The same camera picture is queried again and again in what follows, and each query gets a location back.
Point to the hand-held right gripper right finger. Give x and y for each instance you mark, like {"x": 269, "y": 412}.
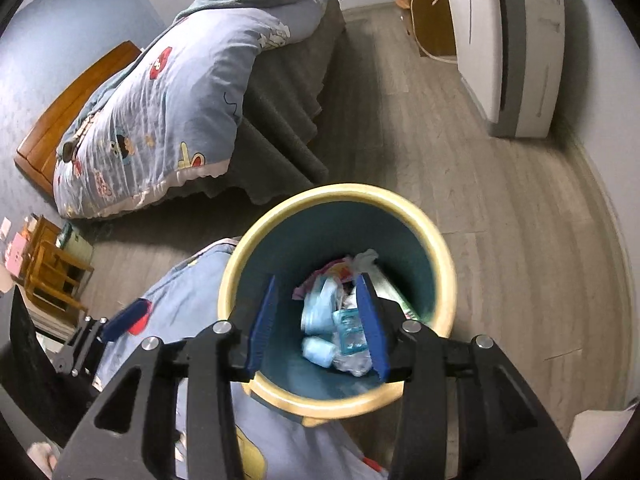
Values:
{"x": 372, "y": 325}

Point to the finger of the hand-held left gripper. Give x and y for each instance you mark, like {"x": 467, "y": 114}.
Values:
{"x": 125, "y": 320}

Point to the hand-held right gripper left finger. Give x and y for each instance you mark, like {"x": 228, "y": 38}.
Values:
{"x": 265, "y": 320}

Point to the teal blister pack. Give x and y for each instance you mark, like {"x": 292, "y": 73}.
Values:
{"x": 350, "y": 332}

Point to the green white box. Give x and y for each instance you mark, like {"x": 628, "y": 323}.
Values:
{"x": 395, "y": 295}

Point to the blue glove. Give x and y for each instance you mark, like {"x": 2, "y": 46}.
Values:
{"x": 315, "y": 310}

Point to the light blue plastic item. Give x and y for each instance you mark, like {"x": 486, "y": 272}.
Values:
{"x": 320, "y": 350}

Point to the white tissue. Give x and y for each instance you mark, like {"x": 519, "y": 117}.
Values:
{"x": 367, "y": 259}

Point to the pink snack wrapper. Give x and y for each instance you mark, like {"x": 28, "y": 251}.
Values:
{"x": 332, "y": 270}

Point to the teal trash can yellow rim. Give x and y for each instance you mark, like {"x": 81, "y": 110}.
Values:
{"x": 400, "y": 240}

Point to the person's left hand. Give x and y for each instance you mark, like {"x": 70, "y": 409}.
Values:
{"x": 47, "y": 457}

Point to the blue printed blanket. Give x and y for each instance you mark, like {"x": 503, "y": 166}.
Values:
{"x": 190, "y": 300}

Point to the wooden stool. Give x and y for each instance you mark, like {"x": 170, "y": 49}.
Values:
{"x": 60, "y": 275}

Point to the small white green bin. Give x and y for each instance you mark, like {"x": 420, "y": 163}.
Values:
{"x": 70, "y": 240}

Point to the pink box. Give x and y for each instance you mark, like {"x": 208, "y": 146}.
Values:
{"x": 17, "y": 255}

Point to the wooden nightstand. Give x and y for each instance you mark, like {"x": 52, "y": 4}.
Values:
{"x": 37, "y": 232}

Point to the wooden bed headboard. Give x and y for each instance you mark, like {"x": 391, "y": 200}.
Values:
{"x": 65, "y": 115}

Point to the dark grey bed skirt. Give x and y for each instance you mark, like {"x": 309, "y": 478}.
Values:
{"x": 290, "y": 105}

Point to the bed with cartoon duvet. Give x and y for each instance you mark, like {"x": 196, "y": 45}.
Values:
{"x": 165, "y": 105}

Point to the white cloth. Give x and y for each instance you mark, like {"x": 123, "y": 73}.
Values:
{"x": 600, "y": 430}

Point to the white grey air purifier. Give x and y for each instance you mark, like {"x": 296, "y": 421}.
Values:
{"x": 480, "y": 35}

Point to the wooden cabinet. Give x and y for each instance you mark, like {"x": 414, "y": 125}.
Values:
{"x": 425, "y": 5}

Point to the white wall switch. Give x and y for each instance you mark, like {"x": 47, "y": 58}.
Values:
{"x": 5, "y": 227}

